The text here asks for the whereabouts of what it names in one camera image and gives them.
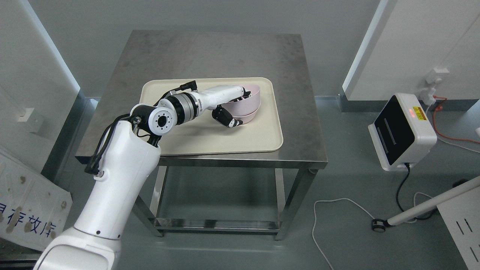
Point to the white perforated panel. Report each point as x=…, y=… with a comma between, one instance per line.
x=461, y=215

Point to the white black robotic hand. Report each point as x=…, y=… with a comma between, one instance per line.
x=213, y=98

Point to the stainless steel table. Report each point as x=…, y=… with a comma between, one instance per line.
x=155, y=54

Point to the pink bowl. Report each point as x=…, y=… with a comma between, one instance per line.
x=243, y=119
x=245, y=106

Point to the white black box device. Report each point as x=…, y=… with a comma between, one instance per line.
x=402, y=134

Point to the white stand leg with caster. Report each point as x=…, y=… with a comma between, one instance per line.
x=380, y=225

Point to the white sign board blue text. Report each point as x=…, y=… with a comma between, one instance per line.
x=33, y=210

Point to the white wall socket plug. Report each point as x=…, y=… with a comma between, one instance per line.
x=435, y=77

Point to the beige plastic tray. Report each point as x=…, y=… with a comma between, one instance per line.
x=205, y=136

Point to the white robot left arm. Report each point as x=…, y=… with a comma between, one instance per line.
x=126, y=154

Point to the white wall switch box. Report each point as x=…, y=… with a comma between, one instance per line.
x=32, y=120

